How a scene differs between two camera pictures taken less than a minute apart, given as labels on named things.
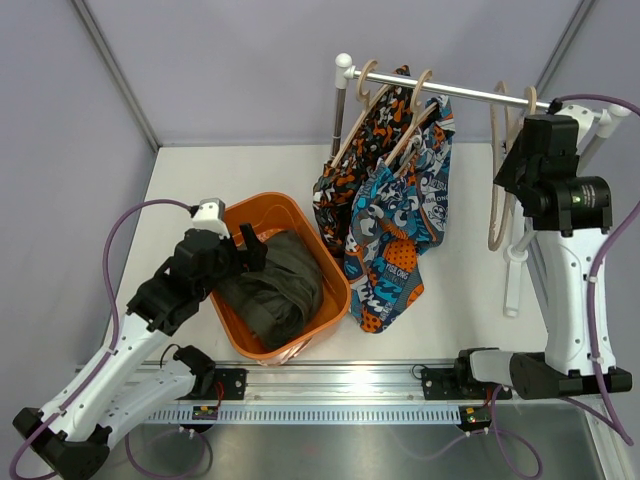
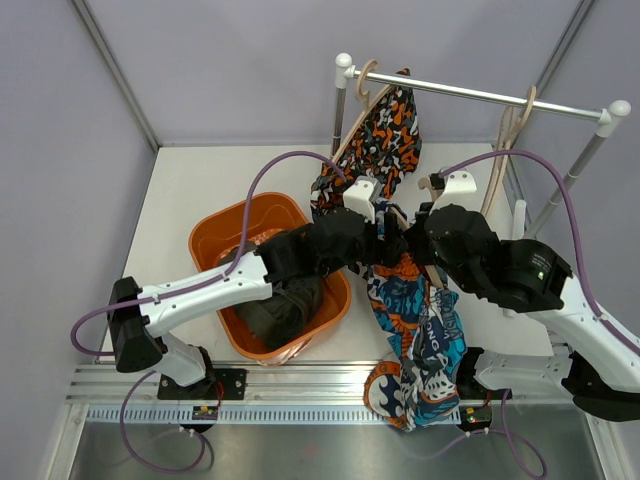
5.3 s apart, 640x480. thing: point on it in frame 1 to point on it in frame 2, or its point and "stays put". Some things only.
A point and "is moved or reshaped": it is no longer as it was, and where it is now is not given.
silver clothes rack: x=344 y=71 stays put
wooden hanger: x=504 y=125 is moved or reshaped
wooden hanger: x=415 y=104 to x=426 y=187
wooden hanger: x=370 y=107 stays put
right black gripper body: x=513 y=174 to x=431 y=253
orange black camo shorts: x=336 y=181 stays put
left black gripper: x=252 y=257 to x=389 y=249
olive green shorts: x=279 y=302 stays put
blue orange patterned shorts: x=402 y=202 to x=422 y=323
